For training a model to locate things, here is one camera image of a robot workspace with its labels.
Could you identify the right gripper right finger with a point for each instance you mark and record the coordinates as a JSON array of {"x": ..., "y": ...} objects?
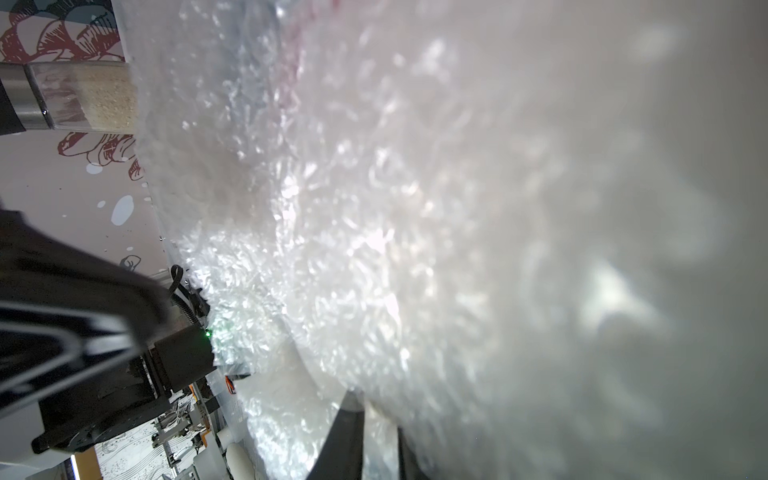
[{"x": 408, "y": 466}]

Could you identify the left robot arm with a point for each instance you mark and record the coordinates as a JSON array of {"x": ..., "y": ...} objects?
[{"x": 90, "y": 348}]

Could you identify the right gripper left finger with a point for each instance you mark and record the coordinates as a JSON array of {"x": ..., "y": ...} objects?
[{"x": 342, "y": 454}]

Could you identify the shaker jar black lid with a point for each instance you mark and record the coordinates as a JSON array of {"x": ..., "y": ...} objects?
[{"x": 87, "y": 96}]

